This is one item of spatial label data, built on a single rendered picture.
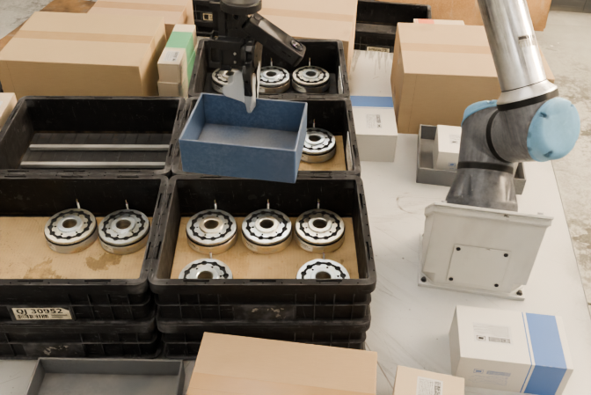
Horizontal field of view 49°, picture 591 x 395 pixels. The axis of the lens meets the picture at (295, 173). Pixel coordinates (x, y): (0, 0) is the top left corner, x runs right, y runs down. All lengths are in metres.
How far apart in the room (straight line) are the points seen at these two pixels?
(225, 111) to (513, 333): 0.68
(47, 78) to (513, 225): 1.28
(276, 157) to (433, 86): 0.82
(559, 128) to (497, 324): 0.39
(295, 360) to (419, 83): 0.93
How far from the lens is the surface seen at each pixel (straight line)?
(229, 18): 1.14
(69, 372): 1.36
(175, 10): 2.20
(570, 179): 3.06
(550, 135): 1.30
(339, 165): 1.54
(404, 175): 1.75
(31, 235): 1.46
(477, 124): 1.41
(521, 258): 1.42
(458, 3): 4.16
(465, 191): 1.40
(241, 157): 1.10
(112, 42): 1.96
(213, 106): 1.24
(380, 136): 1.73
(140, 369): 1.32
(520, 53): 1.31
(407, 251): 1.54
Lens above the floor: 1.79
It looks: 39 degrees down
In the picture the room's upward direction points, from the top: 1 degrees clockwise
